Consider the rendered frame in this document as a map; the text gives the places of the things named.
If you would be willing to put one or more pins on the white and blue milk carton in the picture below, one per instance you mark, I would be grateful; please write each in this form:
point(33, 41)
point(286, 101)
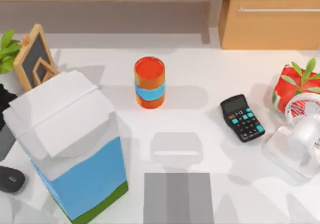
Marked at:
point(75, 143)

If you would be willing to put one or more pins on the black computer mouse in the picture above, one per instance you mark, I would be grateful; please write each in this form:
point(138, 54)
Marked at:
point(10, 179)

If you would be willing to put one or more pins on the black calculator with teal keys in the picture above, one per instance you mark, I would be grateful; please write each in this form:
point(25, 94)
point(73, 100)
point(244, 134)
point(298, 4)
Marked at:
point(242, 118)

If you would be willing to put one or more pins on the open wooden shelf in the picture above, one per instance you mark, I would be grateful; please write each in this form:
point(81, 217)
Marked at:
point(105, 8)

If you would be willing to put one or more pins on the wooden cupboard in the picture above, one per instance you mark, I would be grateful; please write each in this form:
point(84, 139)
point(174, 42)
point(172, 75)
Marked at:
point(270, 16)

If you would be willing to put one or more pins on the green leafy plant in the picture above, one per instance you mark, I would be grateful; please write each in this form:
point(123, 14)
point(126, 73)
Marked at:
point(7, 51)

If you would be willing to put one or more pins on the red plant pot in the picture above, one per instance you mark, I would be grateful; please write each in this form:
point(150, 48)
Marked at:
point(287, 88)

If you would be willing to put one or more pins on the wooden drawer front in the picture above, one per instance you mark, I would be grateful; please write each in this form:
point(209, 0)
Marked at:
point(275, 24)

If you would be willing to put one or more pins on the wooden framed blackboard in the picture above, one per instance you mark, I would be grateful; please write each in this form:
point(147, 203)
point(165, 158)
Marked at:
point(33, 58)

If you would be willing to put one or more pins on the white desk fan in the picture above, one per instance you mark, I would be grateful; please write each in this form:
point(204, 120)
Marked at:
point(297, 138)

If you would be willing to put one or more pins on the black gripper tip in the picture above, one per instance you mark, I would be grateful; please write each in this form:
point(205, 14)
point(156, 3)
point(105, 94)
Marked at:
point(6, 101)

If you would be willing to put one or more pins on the orange can with blue band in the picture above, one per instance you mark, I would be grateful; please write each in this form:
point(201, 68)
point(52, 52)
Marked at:
point(150, 83)

